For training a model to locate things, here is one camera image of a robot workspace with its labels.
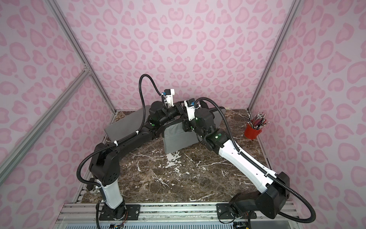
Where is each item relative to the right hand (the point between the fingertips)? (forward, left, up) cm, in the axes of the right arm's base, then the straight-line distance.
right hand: (182, 115), depth 71 cm
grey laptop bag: (+17, +42, -29) cm, 54 cm away
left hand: (+8, -5, +2) cm, 9 cm away
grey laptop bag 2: (-6, +4, -11) cm, 13 cm away
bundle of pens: (+13, -48, -21) cm, 54 cm away
